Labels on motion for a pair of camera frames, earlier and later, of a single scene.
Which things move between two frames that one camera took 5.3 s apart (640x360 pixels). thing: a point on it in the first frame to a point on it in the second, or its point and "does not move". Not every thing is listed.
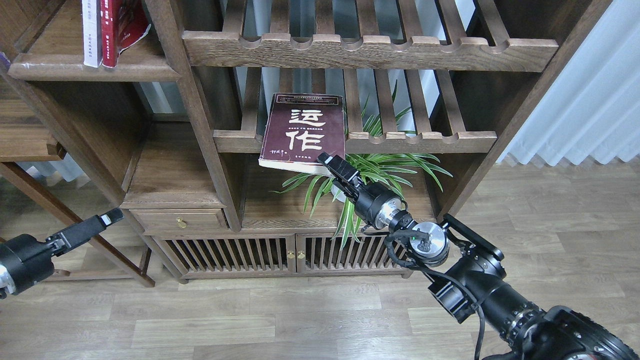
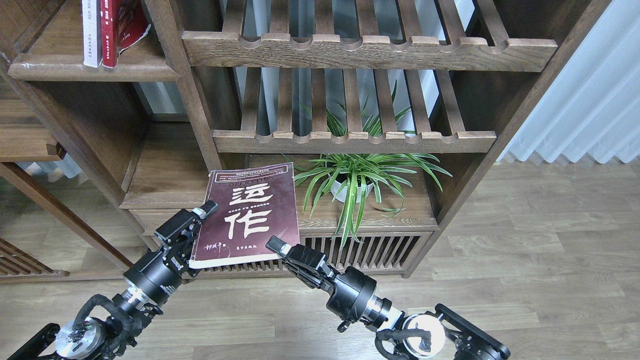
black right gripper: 379,204 to 352,291
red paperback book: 123,23 does not move
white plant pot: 338,194 does not move
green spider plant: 388,168 does not move
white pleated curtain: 592,108 does not move
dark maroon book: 301,127 to 254,203
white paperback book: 92,32 does not move
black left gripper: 24,260 to 158,275
